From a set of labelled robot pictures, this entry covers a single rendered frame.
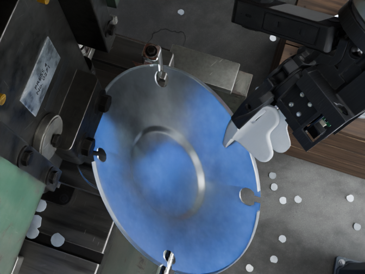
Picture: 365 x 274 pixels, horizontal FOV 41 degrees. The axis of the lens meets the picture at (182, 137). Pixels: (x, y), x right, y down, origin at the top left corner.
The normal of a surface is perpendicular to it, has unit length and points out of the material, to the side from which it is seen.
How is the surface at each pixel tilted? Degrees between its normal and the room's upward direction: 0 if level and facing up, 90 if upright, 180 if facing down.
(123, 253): 0
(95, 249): 0
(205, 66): 0
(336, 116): 50
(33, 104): 90
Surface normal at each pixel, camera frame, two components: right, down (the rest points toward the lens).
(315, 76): 0.54, -0.55
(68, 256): 0.00, -0.25
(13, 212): 0.95, 0.30
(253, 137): -0.65, 0.26
